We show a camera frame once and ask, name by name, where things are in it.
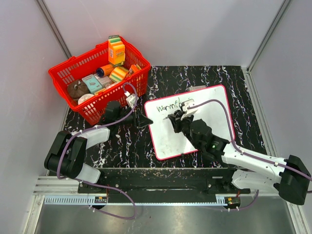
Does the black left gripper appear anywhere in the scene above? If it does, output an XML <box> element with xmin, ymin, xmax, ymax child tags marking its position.
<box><xmin>116</xmin><ymin>105</ymin><xmax>153</xmax><ymax>129</ymax></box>

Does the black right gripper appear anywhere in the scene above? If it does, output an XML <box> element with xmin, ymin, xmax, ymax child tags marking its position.
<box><xmin>169</xmin><ymin>111</ymin><xmax>200</xmax><ymax>149</ymax></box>

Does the pink framed whiteboard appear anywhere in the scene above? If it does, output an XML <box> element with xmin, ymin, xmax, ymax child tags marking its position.
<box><xmin>144</xmin><ymin>85</ymin><xmax>235</xmax><ymax>160</ymax></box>

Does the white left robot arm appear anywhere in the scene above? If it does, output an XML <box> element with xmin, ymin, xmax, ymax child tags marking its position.
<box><xmin>44</xmin><ymin>101</ymin><xmax>153</xmax><ymax>193</ymax></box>

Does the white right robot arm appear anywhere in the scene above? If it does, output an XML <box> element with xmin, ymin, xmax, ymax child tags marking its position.
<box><xmin>168</xmin><ymin>110</ymin><xmax>312</xmax><ymax>205</ymax></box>

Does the white eraser block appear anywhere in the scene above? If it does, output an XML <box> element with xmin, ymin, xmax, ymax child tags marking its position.
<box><xmin>187</xmin><ymin>85</ymin><xmax>206</xmax><ymax>92</ymax></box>

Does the yellow green sponge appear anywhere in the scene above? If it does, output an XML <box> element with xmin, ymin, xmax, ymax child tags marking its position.
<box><xmin>109</xmin><ymin>66</ymin><xmax>129</xmax><ymax>82</ymax></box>

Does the orange snack packet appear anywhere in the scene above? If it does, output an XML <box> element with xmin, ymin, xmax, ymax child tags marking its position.
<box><xmin>128</xmin><ymin>64</ymin><xmax>141</xmax><ymax>76</ymax></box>

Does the teal small box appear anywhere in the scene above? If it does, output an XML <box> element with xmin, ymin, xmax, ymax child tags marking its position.
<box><xmin>81</xmin><ymin>75</ymin><xmax>102</xmax><ymax>95</ymax></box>

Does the orange cylindrical can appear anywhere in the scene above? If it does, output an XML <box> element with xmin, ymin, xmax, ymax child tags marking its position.
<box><xmin>96</xmin><ymin>64</ymin><xmax>115</xmax><ymax>78</ymax></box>

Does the white round lid container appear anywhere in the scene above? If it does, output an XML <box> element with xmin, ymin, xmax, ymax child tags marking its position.
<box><xmin>78</xmin><ymin>94</ymin><xmax>94</xmax><ymax>105</ymax></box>

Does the red plastic shopping basket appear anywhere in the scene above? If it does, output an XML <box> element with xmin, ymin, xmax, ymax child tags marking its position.
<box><xmin>48</xmin><ymin>35</ymin><xmax>151</xmax><ymax>125</ymax></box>

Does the brown round bread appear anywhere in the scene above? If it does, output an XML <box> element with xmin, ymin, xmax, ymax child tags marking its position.
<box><xmin>67</xmin><ymin>79</ymin><xmax>90</xmax><ymax>100</ymax></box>

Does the orange sponge pack upright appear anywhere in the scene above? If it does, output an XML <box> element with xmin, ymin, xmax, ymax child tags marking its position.
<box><xmin>108</xmin><ymin>35</ymin><xmax>125</xmax><ymax>67</ymax></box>

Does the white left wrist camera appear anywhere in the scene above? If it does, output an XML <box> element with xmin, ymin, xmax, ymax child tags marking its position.
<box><xmin>124</xmin><ymin>91</ymin><xmax>137</xmax><ymax>109</ymax></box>

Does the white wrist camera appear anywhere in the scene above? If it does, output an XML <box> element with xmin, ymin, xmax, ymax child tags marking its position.
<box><xmin>181</xmin><ymin>99</ymin><xmax>198</xmax><ymax>120</ymax></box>
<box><xmin>124</xmin><ymin>91</ymin><xmax>137</xmax><ymax>109</ymax></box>

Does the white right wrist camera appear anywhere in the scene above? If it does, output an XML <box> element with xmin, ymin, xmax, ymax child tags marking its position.
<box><xmin>181</xmin><ymin>99</ymin><xmax>198</xmax><ymax>120</ymax></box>

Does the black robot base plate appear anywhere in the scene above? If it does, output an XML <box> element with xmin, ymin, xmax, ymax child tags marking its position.
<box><xmin>78</xmin><ymin>168</ymin><xmax>251</xmax><ymax>201</ymax></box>

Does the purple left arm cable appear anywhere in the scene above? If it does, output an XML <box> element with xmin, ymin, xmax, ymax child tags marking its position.
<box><xmin>58</xmin><ymin>82</ymin><xmax>138</xmax><ymax>219</ymax></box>

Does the white slotted cable duct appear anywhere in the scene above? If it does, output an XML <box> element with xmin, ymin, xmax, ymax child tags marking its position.
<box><xmin>44</xmin><ymin>195</ymin><xmax>227</xmax><ymax>206</ymax></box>

